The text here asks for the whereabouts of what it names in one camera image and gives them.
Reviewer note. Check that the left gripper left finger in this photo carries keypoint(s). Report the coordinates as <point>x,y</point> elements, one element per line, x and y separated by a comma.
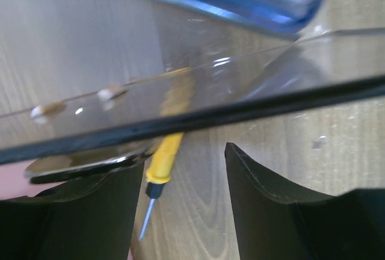
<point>89,218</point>

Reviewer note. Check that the pink compartment tray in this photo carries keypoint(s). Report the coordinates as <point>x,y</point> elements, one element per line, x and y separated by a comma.
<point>14,184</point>

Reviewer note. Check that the yellow screwdriver on table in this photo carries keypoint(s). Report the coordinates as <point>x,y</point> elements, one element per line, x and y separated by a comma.
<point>162,169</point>

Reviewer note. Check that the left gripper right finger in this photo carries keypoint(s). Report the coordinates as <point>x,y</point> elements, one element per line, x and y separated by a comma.
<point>276,218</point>

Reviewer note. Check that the clear acrylic drawer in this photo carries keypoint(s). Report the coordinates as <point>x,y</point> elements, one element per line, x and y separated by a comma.
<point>86,84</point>

